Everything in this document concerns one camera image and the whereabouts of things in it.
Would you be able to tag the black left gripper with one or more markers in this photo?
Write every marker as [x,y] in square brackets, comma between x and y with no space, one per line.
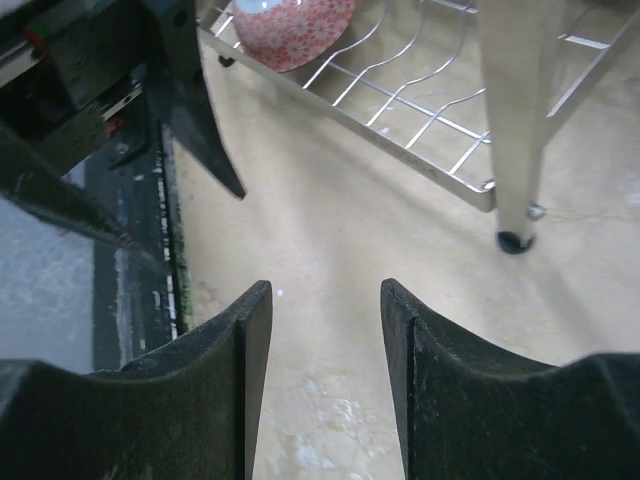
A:
[75,81]

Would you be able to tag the stainless steel dish rack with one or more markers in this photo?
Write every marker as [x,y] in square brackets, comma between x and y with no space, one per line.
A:
[466,93]

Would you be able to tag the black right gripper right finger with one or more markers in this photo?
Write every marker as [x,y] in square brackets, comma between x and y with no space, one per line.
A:
[468,409]

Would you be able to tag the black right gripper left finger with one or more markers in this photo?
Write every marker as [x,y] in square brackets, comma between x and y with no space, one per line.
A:
[187,410]

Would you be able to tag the black white patterned bowl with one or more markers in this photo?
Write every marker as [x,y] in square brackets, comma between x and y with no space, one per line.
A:
[288,34]

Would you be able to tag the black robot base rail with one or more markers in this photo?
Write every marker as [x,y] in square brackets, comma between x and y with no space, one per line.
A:
[141,294]

